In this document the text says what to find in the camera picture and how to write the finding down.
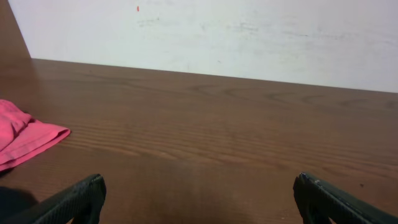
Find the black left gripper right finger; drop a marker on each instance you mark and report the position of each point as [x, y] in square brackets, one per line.
[320, 202]

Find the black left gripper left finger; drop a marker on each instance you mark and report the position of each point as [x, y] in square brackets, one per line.
[80, 203]

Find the red orange t-shirt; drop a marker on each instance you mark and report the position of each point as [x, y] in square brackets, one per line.
[24, 137]

